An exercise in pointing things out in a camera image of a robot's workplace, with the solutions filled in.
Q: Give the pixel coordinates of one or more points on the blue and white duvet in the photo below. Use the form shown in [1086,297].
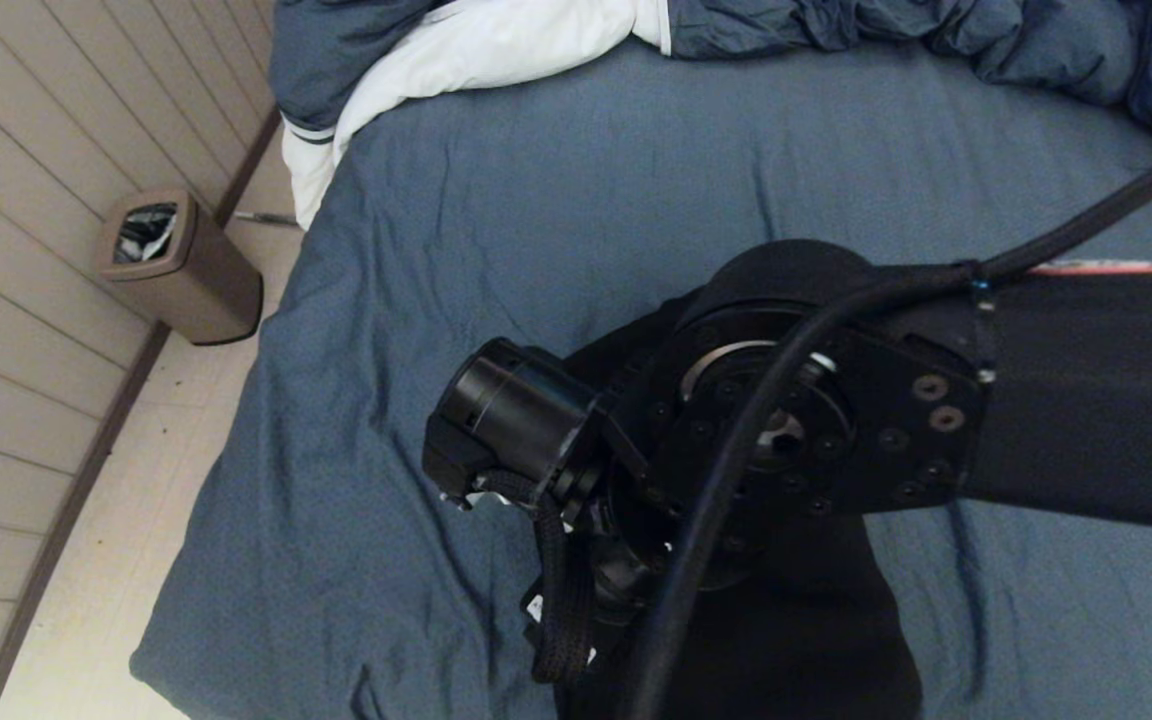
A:
[836,20]

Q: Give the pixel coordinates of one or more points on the black bin liner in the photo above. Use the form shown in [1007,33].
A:
[144,235]

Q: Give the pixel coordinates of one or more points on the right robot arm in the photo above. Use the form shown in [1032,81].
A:
[1086,400]

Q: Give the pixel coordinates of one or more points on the thin metal rod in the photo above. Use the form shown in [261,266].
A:
[266,217]

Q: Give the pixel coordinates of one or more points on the bed with blue sheet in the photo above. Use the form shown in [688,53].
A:
[496,200]

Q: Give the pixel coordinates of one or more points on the brown baseboard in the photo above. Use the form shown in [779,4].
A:
[116,400]

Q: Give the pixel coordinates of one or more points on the brown trash bin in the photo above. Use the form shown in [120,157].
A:
[206,290]

